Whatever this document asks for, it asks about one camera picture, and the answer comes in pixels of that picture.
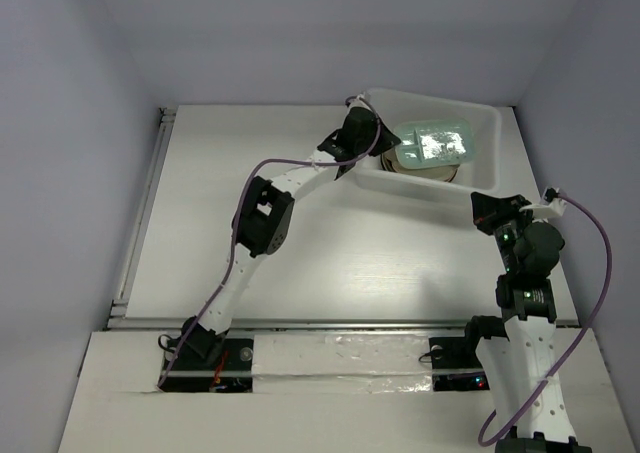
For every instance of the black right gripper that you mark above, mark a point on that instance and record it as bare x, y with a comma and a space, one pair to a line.
489, 208

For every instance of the cream divided dish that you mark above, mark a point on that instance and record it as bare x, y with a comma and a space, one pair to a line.
442, 174

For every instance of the aluminium frame rail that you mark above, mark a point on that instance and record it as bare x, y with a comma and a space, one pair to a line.
144, 206

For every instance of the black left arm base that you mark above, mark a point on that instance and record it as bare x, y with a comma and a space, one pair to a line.
230, 373

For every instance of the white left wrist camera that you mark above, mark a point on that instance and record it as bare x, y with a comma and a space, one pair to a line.
357, 101

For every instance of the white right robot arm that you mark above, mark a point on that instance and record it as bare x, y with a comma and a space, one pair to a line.
516, 349

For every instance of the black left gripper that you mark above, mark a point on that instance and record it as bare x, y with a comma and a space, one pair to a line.
385, 141

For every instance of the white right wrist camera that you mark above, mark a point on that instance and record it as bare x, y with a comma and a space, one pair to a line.
550, 206

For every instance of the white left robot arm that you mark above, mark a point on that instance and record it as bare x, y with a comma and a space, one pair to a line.
265, 208

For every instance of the light green rectangular dish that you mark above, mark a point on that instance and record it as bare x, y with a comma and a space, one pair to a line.
434, 143

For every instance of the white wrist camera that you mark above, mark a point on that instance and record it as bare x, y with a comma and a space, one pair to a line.
357, 101
550, 206

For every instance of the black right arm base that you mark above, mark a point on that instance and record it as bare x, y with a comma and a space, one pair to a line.
454, 364

